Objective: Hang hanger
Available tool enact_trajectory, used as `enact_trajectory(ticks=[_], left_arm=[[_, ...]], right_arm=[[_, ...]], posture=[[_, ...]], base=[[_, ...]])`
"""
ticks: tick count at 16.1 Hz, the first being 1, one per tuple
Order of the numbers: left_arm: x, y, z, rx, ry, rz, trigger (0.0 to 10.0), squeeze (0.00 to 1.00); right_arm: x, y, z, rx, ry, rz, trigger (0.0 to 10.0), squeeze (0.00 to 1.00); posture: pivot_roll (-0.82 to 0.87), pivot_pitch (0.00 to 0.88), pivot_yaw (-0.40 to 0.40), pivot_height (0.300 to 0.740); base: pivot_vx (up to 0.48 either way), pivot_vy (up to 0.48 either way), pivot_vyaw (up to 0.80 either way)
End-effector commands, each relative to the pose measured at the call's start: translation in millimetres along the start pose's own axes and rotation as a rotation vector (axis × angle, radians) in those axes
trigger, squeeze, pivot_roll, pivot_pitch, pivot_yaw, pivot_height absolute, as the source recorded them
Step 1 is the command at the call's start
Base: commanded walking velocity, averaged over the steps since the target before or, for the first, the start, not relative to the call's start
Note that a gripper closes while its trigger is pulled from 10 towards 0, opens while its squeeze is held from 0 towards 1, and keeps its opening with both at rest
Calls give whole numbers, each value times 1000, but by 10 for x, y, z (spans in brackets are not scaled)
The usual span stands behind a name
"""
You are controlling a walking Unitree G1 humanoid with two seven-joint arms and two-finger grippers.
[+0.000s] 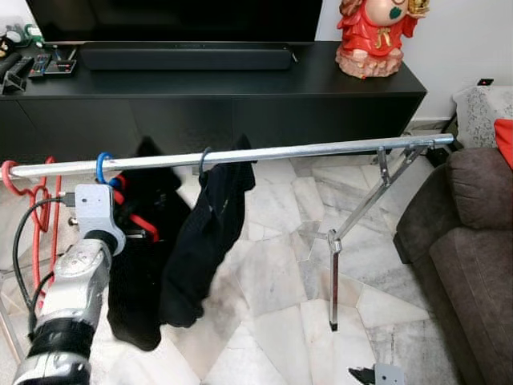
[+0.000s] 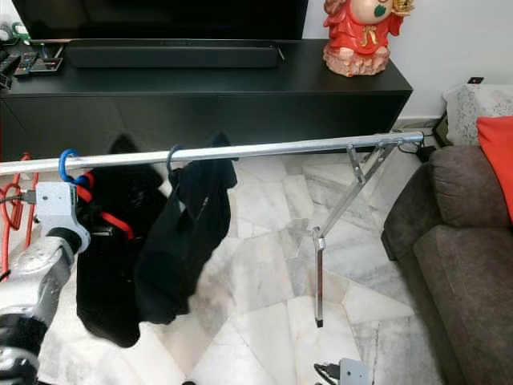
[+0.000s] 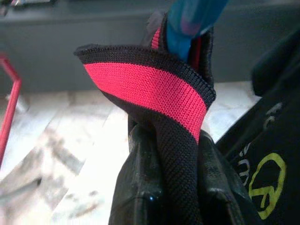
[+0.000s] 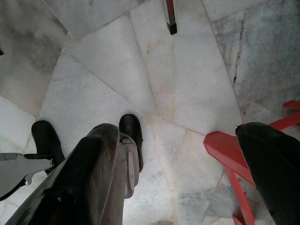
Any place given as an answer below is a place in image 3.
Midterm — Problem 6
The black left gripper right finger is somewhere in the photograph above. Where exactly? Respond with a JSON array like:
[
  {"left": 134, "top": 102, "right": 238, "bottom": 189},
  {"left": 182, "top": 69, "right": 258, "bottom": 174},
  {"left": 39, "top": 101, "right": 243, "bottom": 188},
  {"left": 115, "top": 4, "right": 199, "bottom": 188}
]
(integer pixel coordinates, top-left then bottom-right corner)
[{"left": 198, "top": 131, "right": 265, "bottom": 225}]

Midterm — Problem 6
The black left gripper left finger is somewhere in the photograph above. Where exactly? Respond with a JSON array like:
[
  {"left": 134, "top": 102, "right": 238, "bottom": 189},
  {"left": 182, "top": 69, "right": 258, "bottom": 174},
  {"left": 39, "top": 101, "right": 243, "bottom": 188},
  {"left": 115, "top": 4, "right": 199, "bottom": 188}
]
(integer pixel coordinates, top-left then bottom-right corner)
[{"left": 110, "top": 123, "right": 165, "bottom": 225}]

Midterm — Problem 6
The black shirt with red trim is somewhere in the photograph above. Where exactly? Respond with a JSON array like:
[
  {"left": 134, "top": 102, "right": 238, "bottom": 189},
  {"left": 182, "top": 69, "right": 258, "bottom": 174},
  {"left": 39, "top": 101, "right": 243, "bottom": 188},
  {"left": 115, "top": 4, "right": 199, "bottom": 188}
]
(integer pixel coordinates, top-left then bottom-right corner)
[{"left": 74, "top": 10, "right": 218, "bottom": 225}]

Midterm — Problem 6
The blue plastic hanger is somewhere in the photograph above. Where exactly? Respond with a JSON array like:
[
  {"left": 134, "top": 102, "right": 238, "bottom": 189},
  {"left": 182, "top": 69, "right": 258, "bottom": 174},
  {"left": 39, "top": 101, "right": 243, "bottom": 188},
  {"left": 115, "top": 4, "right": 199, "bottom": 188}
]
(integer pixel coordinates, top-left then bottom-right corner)
[{"left": 165, "top": 0, "right": 229, "bottom": 63}]

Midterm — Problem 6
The red plastic hanger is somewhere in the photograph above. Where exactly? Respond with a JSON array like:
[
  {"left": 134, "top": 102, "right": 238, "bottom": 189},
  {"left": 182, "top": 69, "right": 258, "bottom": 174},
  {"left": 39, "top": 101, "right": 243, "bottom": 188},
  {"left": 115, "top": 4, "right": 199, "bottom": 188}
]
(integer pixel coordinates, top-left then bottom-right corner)
[{"left": 0, "top": 52, "right": 23, "bottom": 162}]

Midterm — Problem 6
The black t-shirt yellow logo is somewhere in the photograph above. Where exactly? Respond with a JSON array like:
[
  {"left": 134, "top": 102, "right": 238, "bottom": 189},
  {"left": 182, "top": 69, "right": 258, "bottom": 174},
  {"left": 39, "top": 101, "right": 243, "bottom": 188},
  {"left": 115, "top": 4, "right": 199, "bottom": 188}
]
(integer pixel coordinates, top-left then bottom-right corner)
[{"left": 215, "top": 30, "right": 300, "bottom": 225}]

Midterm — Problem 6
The black TV cabinet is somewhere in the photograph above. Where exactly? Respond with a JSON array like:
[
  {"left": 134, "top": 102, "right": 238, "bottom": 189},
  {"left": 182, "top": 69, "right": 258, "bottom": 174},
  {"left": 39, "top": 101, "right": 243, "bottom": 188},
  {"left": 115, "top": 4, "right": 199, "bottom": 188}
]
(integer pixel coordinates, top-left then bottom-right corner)
[{"left": 0, "top": 0, "right": 300, "bottom": 94}]

